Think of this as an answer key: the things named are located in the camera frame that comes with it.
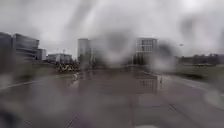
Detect reddish wet asphalt path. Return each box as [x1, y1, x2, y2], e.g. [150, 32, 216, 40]
[0, 68, 224, 128]

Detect large white grid-window building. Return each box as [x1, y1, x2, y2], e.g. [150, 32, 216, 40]
[76, 37, 159, 66]

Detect low pale building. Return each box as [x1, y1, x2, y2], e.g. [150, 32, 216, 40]
[46, 52, 73, 64]

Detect grass strip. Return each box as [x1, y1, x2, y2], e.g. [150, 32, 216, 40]
[9, 62, 69, 81]

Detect grey asphalt road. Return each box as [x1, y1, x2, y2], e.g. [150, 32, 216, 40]
[162, 74, 224, 112]

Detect dark glass building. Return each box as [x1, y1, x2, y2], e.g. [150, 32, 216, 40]
[0, 31, 48, 63]

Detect white painted lines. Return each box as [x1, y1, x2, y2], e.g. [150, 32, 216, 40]
[0, 78, 73, 91]

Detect row of dark trees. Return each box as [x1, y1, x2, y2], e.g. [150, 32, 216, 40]
[178, 53, 224, 66]

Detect green grass field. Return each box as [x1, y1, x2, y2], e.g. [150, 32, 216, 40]
[175, 64, 224, 82]

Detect short post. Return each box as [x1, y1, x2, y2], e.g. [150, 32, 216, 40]
[159, 75, 164, 90]

